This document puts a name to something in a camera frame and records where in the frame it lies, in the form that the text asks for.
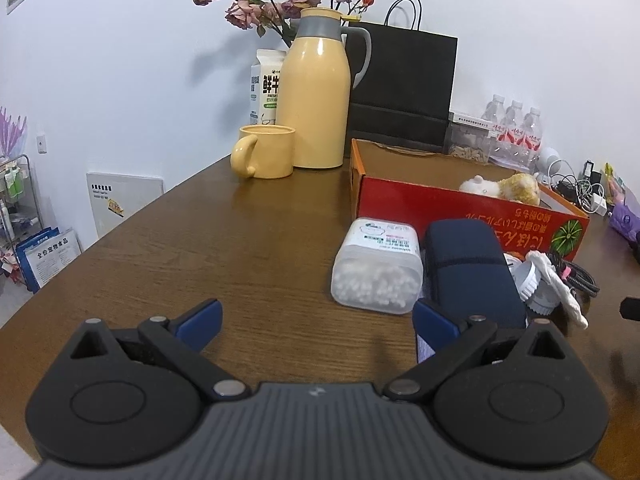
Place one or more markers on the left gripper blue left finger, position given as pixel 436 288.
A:
pixel 200 325

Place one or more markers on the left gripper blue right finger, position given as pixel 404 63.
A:
pixel 434 330

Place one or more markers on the navy blue fabric pouch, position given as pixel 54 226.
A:
pixel 467 273

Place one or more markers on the white cloth glove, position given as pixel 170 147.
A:
pixel 570 304

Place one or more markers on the purple pouch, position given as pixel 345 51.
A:
pixel 625 218

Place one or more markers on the clear cotton swab box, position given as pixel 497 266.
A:
pixel 378 267

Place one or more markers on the white round plastic jar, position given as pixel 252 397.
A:
pixel 533 290

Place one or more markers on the white floor panel board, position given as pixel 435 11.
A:
pixel 114 198

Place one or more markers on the red orange cardboard box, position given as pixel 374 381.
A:
pixel 418 188

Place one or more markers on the yellow white plush toy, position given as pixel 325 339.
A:
pixel 519 188

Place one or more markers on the blue white paper bag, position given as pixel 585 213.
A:
pixel 46 254

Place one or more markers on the yellow ceramic mug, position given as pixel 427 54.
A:
pixel 263 152

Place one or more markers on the clear snack container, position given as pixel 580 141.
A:
pixel 467 137

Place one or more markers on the middle water bottle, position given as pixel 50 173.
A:
pixel 510 136

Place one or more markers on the water bottle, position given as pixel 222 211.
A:
pixel 531 138
pixel 494 114
pixel 510 136

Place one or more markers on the right water bottle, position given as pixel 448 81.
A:
pixel 531 138

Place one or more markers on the left water bottle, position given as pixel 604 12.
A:
pixel 494 114

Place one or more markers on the black paper shopping bag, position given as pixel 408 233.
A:
pixel 404 98

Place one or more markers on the yellow thermos jug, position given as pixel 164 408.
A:
pixel 315 86

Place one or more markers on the white milk carton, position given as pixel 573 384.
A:
pixel 264 86

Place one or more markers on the white round camera device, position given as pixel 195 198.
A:
pixel 545 158

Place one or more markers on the metal wire storage rack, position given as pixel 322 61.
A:
pixel 20 213

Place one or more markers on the white wall socket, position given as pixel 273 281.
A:
pixel 42 144

